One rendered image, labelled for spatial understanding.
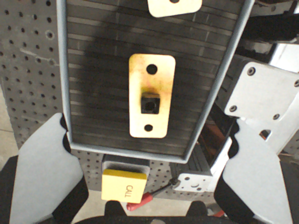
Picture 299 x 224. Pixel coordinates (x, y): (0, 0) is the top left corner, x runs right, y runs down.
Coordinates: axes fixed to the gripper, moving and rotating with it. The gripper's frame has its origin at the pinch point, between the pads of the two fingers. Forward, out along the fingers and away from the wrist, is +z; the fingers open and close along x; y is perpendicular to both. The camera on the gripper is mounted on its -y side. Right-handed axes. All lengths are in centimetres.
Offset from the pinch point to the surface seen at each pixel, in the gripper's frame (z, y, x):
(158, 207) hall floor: 118, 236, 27
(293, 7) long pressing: 18.6, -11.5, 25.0
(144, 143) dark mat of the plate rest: 2.1, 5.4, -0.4
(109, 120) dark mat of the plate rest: 2.1, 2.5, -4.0
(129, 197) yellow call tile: 2.1, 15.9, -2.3
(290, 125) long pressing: 18.0, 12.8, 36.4
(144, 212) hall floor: 118, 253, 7
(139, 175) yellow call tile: 2.7, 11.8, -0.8
